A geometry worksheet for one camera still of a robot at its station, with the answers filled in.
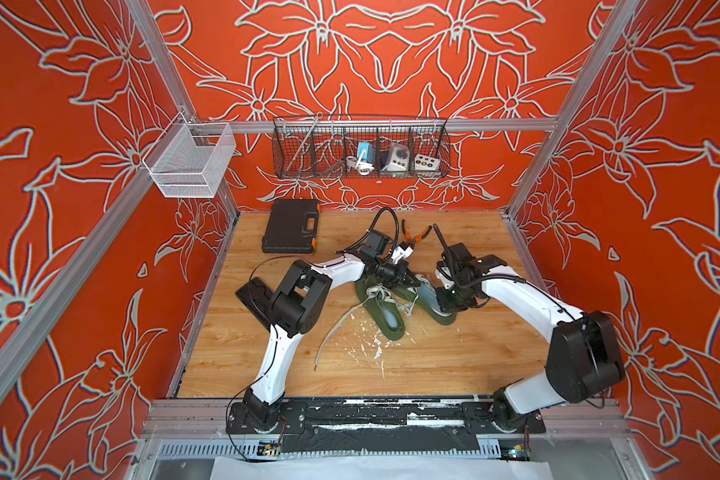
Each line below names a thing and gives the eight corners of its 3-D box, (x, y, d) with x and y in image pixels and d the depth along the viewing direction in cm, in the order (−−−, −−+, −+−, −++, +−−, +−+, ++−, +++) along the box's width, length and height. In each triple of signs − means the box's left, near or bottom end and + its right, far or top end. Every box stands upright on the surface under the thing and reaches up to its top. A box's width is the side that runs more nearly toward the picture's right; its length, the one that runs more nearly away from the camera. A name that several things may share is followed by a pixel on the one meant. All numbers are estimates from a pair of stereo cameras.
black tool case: (264, 254, 108) (261, 247, 104) (276, 207, 124) (274, 199, 120) (315, 254, 108) (313, 246, 104) (320, 207, 124) (319, 199, 120)
